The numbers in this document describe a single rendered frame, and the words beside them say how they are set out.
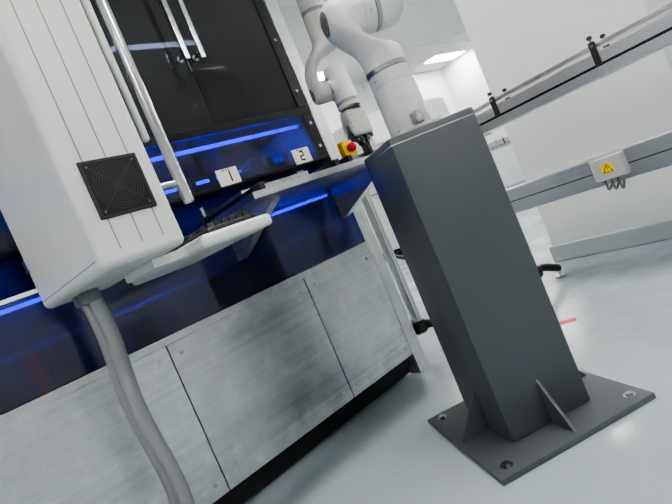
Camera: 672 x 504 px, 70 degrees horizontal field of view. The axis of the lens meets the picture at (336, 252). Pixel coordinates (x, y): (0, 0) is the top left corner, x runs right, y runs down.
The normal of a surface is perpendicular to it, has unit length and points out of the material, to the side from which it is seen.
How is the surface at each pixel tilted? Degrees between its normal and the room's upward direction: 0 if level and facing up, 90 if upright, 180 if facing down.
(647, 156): 90
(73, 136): 90
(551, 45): 90
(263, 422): 90
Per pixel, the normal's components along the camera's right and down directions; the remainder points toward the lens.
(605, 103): -0.72, 0.33
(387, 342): 0.58, -0.20
